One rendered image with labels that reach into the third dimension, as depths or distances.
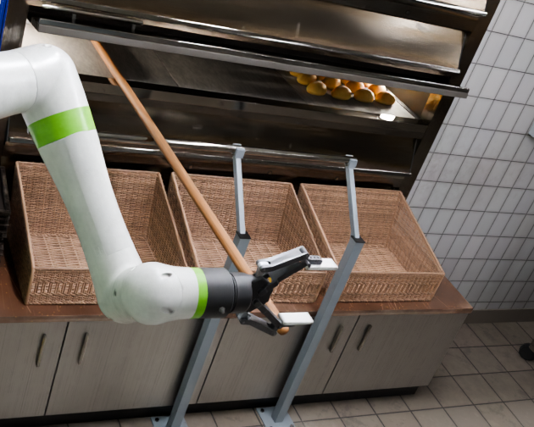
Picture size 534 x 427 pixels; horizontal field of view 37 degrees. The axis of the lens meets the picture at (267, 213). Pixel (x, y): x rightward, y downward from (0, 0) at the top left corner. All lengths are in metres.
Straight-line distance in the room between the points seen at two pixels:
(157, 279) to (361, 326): 2.10
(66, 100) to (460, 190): 2.82
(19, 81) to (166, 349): 1.75
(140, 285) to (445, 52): 2.39
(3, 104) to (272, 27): 1.77
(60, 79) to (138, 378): 1.78
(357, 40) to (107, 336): 1.48
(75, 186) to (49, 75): 0.20
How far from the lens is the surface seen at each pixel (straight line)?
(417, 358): 3.76
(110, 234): 1.49
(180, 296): 1.39
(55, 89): 1.49
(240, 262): 2.12
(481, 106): 3.82
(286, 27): 3.09
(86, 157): 1.49
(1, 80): 1.42
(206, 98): 3.10
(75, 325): 2.82
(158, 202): 3.14
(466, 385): 4.29
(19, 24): 2.81
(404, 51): 3.40
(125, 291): 1.39
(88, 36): 2.70
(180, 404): 3.19
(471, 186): 4.08
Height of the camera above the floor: 2.33
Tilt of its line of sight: 28 degrees down
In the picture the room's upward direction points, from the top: 21 degrees clockwise
